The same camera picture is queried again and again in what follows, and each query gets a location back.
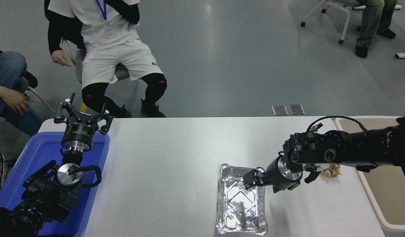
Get white side table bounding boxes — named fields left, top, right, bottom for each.
left=38, top=118, right=69, bottom=134

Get person in olive trousers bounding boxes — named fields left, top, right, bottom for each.
left=354, top=0, right=398, bottom=59

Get person in jeans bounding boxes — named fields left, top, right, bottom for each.
left=0, top=41, right=45, bottom=136

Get rectangular silver foil tray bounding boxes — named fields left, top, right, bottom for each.
left=215, top=164, right=268, bottom=236

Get black floor cables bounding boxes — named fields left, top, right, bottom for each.
left=0, top=144, right=15, bottom=198

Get blue plastic tray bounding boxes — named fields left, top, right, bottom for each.
left=0, top=132, right=111, bottom=237

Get person with lanyard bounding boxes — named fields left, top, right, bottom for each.
left=44, top=0, right=168, bottom=118

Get person's right hand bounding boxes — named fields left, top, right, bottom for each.
left=51, top=50, right=72, bottom=67

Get grey chair with metal legs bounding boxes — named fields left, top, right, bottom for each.
left=14, top=70, right=57, bottom=113

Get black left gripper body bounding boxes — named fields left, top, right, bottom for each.
left=62, top=119, right=99, bottom=144

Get large pale plastic bin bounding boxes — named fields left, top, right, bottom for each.
left=334, top=116, right=405, bottom=233

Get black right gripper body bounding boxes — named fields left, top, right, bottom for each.
left=264, top=158, right=300, bottom=192

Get white badge on blue lanyard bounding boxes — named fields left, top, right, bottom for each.
left=95, top=0, right=116, bottom=40

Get person's hand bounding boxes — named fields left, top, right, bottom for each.
left=0, top=89, right=29, bottom=116

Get white frame chair with castors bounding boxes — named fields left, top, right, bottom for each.
left=300, top=0, right=403, bottom=45

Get crumpled tan paper ball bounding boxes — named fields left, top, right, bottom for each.
left=321, top=164, right=342, bottom=178

